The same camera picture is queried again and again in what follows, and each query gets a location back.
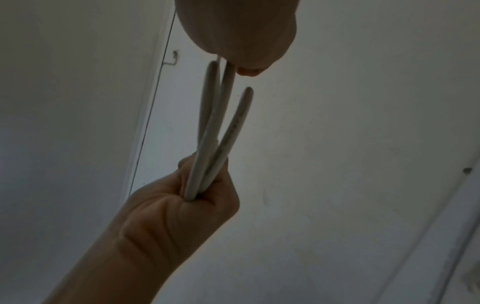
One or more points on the person's left forearm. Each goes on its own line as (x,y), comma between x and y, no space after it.
(112,276)

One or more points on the person's right hand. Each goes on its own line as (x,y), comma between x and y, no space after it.
(240,29)

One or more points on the small metal wall hook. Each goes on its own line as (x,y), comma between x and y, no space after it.
(174,56)

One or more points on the person's left hand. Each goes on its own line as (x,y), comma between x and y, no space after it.
(168,213)

